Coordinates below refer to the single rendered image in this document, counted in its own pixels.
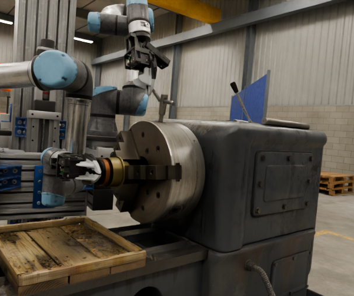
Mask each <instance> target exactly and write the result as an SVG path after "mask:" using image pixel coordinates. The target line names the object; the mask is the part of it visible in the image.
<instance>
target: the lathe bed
mask: <svg viewBox="0 0 354 296"><path fill-rule="evenodd" d="M152 224H153V223H147V224H136V225H131V226H123V227H117V228H116V227H115V228H108V230H110V231H112V232H114V233H117V235H121V237H123V238H124V239H125V240H128V241H130V242H131V243H133V244H135V245H137V246H138V247H140V248H141V249H143V250H145V251H146V255H148V256H146V258H145V259H146V262H145V266H144V267H140V268H136V269H132V270H128V271H123V272H120V273H115V274H109V275H107V276H104V277H99V278H95V279H91V280H87V281H83V282H78V283H74V284H69V283H68V285H65V286H62V287H57V288H53V289H50V290H45V291H40V292H36V293H33V294H28V295H23V296H201V292H202V273H203V260H205V259H207V258H208V251H209V250H210V248H208V247H205V246H204V245H202V244H197V245H191V246H190V245H189V240H185V241H179V242H175V243H172V244H171V243H170V244H164V237H165V230H166V229H167V228H164V227H162V226H156V227H152ZM119 233H120V234H119ZM150 254H151V255H150ZM152 255H153V256H152ZM149 256H152V257H151V258H152V259H151V258H150V257H149ZM156 257H157V258H156ZM155 259H156V260H155ZM9 284H10V283H9V281H8V280H7V278H6V276H5V274H4V273H3V271H2V270H1V268H0V293H1V292H3V293H4V292H5V294H3V293H2V294H0V296H17V294H16V292H14V289H13V288H12V287H11V288H9V286H10V285H9ZM2 286H4V287H2ZM6 287H7V288H6ZM1 288H2V289H1ZM12 293H13V294H12Z"/></svg>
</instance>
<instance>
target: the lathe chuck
mask: <svg viewBox="0 0 354 296"><path fill-rule="evenodd" d="M131 130H132V133H133V137H134V139H135V143H136V146H137V149H138V152H139V155H140V156H141V157H144V158H145V159H147V161H146V162H145V163H144V164H142V165H176V163H178V166H179V179H178V181H176V180H174V179H163V180H152V179H144V180H145V181H146V182H147V183H146V184H145V185H144V186H140V187H139V190H138V193H137V196H136V199H135V202H134V205H133V208H132V211H131V215H130V216H131V217H132V218H133V219H134V220H135V221H137V222H139V223H144V224H147V223H155V222H160V221H168V220H173V219H176V218H178V217H179V216H180V215H182V214H183V213H184V212H185V210H186V209H187V208H188V206H189V204H190V203H191V200H192V197H193V194H194V192H195V187H196V178H197V166H196V157H195V152H194V150H193V147H192V144H191V141H190V140H189V138H188V136H187V135H186V133H185V132H184V131H183V130H182V129H181V128H180V127H179V126H177V125H176V124H173V123H169V122H163V123H160V122H158V121H151V120H140V121H138V122H136V123H134V124H133V125H132V126H131ZM174 207H180V208H179V210H178V211H177V212H175V213H173V214H171V213H170V211H171V210H172V209H173V208H174Z"/></svg>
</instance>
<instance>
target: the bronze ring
mask: <svg viewBox="0 0 354 296"><path fill-rule="evenodd" d="M97 162H98V164H99V166H100V168H101V171H102V172H101V177H100V178H99V180H98V181H97V182H95V183H94V184H95V185H97V186H105V187H114V188H120V187H121V186H122V185H123V183H124V182H127V181H128V180H129V179H125V174H126V170H125V166H130V165H129V163H128V162H124V161H123V160H122V158H121V157H119V156H114V157H106V158H104V159H97Z"/></svg>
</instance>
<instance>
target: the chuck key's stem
mask: <svg viewBox="0 0 354 296"><path fill-rule="evenodd" d="M164 99H166V100H167V99H168V95H166V94H161V99H160V104H159V110H158V114H159V119H158V122H160V123H162V122H163V116H164V115H165V112H166V105H167V104H166V103H163V100H164Z"/></svg>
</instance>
